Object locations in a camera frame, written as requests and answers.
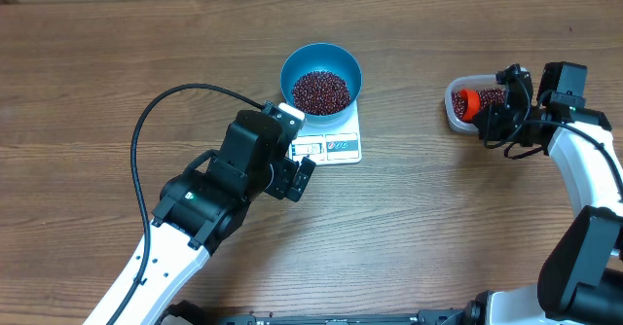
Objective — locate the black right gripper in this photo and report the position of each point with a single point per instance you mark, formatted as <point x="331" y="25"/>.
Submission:
<point x="494" y="122"/>

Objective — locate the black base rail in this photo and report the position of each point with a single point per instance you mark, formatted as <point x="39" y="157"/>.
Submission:
<point x="185" y="313"/>

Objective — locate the blue plastic bowl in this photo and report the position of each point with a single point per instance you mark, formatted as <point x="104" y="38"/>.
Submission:
<point x="321" y="57"/>

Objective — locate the orange measuring scoop blue handle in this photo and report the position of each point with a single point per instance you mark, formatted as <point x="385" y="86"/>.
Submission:
<point x="472" y="104"/>

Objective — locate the clear plastic food container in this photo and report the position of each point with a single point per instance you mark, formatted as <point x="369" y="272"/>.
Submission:
<point x="473" y="82"/>

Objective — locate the white digital kitchen scale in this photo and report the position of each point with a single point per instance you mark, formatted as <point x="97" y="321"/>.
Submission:
<point x="329" y="140"/>

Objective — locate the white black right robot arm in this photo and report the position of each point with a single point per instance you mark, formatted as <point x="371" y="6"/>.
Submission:
<point x="575" y="284"/>

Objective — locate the red adzuki beans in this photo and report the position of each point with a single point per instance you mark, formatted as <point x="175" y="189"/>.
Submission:
<point x="488" y="97"/>

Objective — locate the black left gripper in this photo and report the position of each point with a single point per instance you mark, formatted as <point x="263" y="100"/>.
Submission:
<point x="283" y="188"/>

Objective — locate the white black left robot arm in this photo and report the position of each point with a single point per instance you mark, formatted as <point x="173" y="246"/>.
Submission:
<point x="201" y="207"/>

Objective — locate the red beans in bowl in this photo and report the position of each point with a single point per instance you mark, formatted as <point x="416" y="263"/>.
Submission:
<point x="321" y="93"/>

